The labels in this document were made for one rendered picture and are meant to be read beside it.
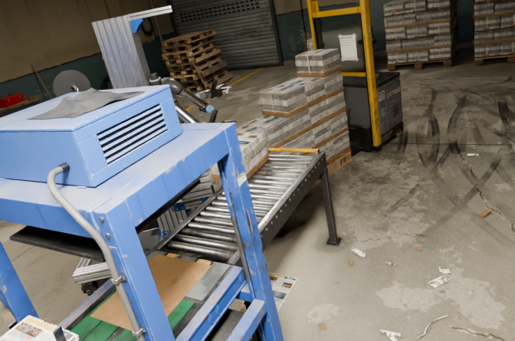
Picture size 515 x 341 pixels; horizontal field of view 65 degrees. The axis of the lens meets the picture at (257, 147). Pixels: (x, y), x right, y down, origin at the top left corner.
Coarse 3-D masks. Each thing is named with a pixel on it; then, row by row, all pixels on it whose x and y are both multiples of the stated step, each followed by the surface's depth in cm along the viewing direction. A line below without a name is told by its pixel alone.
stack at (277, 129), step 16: (304, 112) 398; (320, 112) 416; (240, 128) 385; (256, 128) 376; (272, 128) 372; (288, 128) 387; (304, 128) 402; (320, 128) 419; (272, 144) 375; (288, 144) 389; (304, 144) 405
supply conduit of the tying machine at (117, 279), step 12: (60, 168) 124; (48, 180) 117; (60, 192) 113; (60, 204) 110; (72, 216) 108; (84, 228) 108; (96, 240) 109; (108, 252) 111; (108, 264) 112; (120, 276) 115; (120, 288) 115; (132, 312) 119; (132, 324) 120
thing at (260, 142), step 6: (240, 132) 309; (246, 132) 307; (252, 132) 304; (258, 132) 302; (240, 138) 297; (246, 138) 295; (252, 138) 292; (258, 138) 293; (264, 138) 301; (258, 144) 293; (264, 144) 302; (258, 150) 294; (264, 150) 303; (258, 156) 295; (264, 156) 303
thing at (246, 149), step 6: (240, 144) 285; (246, 144) 283; (246, 150) 279; (246, 156) 280; (252, 156) 287; (216, 162) 286; (246, 162) 280; (252, 162) 287; (216, 168) 288; (246, 168) 280; (252, 168) 287; (216, 174) 291; (246, 174) 280
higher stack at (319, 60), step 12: (336, 48) 420; (300, 60) 426; (312, 60) 414; (324, 60) 407; (336, 60) 420; (300, 72) 432; (312, 72) 421; (336, 72) 423; (336, 84) 426; (336, 96) 429; (336, 108) 431; (336, 120) 435; (336, 132) 439; (348, 132) 452; (336, 144) 442; (348, 144) 456; (348, 156) 459; (336, 168) 448
